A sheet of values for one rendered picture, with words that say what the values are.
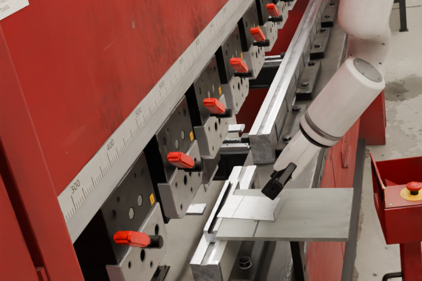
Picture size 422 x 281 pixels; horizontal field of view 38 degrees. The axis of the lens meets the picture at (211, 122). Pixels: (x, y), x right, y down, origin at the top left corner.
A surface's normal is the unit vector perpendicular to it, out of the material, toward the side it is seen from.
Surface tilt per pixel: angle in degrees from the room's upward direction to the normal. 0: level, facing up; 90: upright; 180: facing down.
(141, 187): 90
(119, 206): 90
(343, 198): 0
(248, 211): 0
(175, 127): 90
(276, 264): 0
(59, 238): 90
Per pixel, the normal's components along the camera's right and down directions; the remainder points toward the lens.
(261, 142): -0.26, 0.44
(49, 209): 0.95, -0.04
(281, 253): -0.18, -0.90
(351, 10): -0.68, 0.26
